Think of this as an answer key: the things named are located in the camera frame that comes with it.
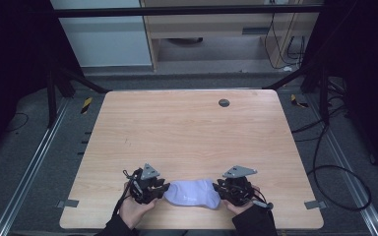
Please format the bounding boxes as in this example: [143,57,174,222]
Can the hanging black cables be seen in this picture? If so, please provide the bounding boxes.
[263,12,306,71]

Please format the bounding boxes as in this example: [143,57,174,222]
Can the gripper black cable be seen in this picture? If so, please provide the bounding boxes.
[111,168,140,218]
[251,186,275,211]

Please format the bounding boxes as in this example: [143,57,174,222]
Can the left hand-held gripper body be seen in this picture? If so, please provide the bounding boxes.
[122,162,165,206]

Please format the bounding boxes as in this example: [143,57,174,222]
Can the black and yellow floor tape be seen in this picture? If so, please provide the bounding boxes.
[80,96,94,115]
[289,93,310,109]

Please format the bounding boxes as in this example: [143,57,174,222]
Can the dark curtain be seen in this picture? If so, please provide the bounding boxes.
[300,0,378,183]
[0,0,84,160]

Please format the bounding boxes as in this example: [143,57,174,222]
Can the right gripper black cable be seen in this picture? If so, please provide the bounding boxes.
[251,186,275,211]

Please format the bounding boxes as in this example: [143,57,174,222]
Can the white sock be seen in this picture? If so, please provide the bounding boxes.
[162,178,221,210]

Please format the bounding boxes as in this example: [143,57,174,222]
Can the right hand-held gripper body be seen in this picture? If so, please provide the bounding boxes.
[220,164,259,207]

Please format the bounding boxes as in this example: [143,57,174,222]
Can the grey metal table bracket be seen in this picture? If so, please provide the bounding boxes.
[56,199,80,209]
[303,200,328,210]

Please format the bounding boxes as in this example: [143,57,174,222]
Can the black metal crossbar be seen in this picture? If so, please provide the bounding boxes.
[49,4,325,19]

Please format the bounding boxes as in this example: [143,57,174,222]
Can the aluminium floor rail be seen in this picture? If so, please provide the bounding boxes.
[304,93,378,236]
[0,97,72,236]

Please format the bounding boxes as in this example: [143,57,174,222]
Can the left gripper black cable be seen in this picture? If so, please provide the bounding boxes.
[111,168,140,218]

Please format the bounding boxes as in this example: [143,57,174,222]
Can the thin black floor cable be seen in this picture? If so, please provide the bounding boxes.
[5,111,31,134]

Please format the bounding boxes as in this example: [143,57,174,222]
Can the person's left hand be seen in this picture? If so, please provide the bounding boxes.
[119,192,158,229]

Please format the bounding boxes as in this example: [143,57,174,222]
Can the long black floor cable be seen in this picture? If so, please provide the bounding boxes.
[290,112,373,212]

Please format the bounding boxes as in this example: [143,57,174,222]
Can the person's right hand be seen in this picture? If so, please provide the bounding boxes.
[221,185,262,216]

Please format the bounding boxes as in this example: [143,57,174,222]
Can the black metal stand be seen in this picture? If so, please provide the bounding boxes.
[44,61,111,130]
[263,61,332,126]

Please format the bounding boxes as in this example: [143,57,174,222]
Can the white cabinet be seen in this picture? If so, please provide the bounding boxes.
[49,0,154,69]

